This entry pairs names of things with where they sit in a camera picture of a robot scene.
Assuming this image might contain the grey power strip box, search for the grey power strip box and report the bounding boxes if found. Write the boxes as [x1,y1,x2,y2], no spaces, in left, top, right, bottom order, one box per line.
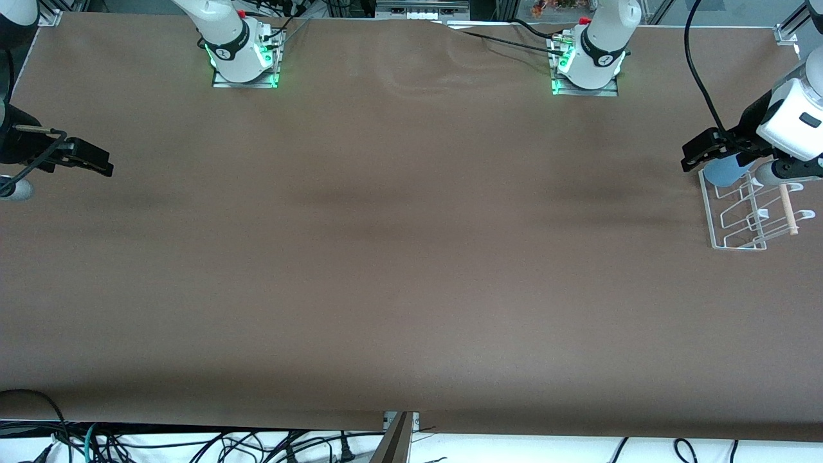
[375,0,471,21]

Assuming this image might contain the white wire cup rack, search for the white wire cup rack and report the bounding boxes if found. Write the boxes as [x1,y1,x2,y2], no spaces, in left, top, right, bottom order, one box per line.
[700,168,817,250]

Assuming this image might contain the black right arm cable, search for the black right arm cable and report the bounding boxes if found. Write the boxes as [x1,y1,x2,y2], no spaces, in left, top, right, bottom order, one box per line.
[0,48,69,195]

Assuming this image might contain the blue plastic cup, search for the blue plastic cup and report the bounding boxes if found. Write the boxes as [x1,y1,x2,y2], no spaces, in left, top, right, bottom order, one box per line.
[702,154,758,188]

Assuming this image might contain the long black table cable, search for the long black table cable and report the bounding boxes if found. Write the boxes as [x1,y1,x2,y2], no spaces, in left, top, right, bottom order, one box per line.
[444,21,566,55]

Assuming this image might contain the short black table cable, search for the short black table cable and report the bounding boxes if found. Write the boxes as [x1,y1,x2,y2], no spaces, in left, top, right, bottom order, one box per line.
[511,18,563,41]

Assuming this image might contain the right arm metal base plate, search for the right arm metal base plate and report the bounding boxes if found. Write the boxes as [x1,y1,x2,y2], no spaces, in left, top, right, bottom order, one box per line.
[212,26,281,89]

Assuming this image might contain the dark diagonal metal bar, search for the dark diagonal metal bar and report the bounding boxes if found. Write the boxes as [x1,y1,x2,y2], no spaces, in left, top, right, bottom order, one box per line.
[372,412,412,463]

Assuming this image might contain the orange red clutter object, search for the orange red clutter object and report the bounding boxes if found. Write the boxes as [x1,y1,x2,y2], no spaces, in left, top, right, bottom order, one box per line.
[530,0,595,17]

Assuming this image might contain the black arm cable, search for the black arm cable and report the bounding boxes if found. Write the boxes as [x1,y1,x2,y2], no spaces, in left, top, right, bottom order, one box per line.
[683,0,734,139]
[0,48,69,195]

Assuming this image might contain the thick black floor cable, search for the thick black floor cable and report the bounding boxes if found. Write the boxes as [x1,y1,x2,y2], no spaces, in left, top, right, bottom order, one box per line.
[0,388,68,446]

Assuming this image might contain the brown table cover sheet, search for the brown table cover sheet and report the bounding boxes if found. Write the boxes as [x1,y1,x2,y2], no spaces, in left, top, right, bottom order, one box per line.
[0,12,823,443]

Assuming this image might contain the aluminium frame post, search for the aluminium frame post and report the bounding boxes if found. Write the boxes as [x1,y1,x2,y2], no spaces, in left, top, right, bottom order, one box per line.
[35,0,65,28]
[773,0,812,47]

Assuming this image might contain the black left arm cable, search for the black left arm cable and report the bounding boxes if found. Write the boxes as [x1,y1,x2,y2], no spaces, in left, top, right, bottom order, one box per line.
[683,0,734,139]

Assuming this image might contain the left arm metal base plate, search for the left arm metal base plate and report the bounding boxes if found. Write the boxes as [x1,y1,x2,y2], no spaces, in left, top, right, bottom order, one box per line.
[551,32,619,97]

